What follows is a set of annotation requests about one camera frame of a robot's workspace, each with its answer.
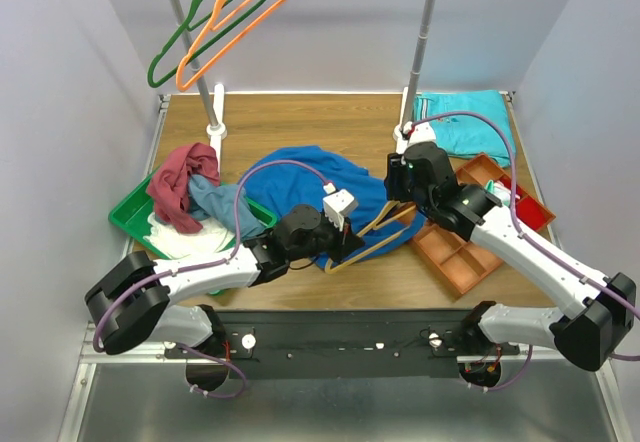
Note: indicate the orange hanger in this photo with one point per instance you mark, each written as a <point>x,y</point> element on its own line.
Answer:
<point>226,16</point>

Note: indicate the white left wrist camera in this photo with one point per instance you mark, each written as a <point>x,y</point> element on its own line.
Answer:
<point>338,205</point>

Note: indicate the turquoise folded shorts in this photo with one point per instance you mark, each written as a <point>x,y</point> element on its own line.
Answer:
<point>464,136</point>

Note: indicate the aluminium frame rail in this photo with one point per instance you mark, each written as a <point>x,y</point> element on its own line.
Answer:
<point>152,349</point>

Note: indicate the brown compartment organizer tray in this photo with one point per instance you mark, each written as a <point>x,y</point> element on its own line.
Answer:
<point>457,264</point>

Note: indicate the teal grey shirt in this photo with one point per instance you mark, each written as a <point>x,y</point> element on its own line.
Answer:
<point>210,201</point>

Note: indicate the blue tank top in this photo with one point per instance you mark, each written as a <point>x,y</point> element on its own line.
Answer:
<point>291,180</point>

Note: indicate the green hanger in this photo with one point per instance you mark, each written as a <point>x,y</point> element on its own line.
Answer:
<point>187,25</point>

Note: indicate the red cloth in organizer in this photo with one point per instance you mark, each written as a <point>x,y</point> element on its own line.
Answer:
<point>530,211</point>

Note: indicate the white left rack foot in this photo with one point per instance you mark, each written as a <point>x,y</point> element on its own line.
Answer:
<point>217,130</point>

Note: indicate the maroon shirt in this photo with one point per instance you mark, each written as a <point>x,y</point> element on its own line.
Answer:
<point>168,186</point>

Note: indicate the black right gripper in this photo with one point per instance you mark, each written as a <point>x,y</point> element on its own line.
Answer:
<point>395,170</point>

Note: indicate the yellow hanger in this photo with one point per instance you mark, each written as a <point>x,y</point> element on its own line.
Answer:
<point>392,212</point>

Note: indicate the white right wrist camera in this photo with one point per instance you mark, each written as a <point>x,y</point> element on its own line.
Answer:
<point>416,133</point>

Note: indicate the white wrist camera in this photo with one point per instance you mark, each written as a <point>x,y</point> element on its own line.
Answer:
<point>338,205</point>
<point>416,133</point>

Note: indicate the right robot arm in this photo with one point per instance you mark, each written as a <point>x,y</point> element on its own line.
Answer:
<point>593,312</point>

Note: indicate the mint green sock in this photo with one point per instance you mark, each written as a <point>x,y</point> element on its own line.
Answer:
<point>499,190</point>

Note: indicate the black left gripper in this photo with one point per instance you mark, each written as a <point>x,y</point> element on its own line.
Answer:
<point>344,243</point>

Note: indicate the right metal rack pole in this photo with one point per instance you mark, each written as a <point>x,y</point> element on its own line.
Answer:
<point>419,53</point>

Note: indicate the white rack foot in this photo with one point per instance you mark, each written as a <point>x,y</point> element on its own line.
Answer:
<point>401,122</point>
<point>217,130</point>

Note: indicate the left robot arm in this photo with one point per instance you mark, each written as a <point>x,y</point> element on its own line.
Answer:
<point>134,298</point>

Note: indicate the white right rack foot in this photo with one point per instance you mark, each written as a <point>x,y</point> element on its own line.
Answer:
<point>401,122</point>

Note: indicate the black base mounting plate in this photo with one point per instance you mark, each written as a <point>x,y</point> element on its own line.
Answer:
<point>269,345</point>

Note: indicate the green plastic tray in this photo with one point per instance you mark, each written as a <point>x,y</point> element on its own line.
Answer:
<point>131,214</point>

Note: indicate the white cloth in tray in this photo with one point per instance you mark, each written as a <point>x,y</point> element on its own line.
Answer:
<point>170,244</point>

